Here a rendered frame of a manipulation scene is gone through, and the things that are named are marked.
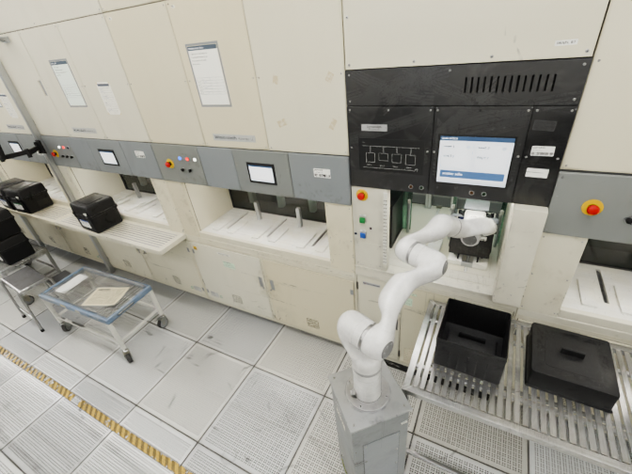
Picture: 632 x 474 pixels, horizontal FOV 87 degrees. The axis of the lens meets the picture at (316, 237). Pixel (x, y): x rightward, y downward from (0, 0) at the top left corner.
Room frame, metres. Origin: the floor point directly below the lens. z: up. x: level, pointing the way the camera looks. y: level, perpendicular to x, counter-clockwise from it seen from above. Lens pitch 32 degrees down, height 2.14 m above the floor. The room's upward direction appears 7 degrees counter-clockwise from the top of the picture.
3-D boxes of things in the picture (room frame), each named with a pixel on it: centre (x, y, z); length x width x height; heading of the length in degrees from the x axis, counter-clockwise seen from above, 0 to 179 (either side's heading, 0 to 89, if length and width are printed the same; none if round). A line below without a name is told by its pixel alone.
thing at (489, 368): (1.00, -0.66, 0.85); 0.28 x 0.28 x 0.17; 57
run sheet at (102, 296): (2.14, 1.75, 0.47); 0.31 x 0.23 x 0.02; 80
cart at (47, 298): (2.26, 1.89, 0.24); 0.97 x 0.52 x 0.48; 61
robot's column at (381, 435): (0.86, -0.14, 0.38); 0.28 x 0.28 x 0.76; 14
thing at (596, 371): (0.84, -1.00, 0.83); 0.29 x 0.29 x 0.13; 58
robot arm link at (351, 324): (0.89, -0.12, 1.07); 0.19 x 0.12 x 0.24; 38
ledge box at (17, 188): (3.37, 2.94, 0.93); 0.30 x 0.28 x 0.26; 62
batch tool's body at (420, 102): (1.76, -0.81, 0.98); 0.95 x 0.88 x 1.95; 149
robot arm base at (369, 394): (0.86, -0.14, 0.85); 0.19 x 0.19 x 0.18
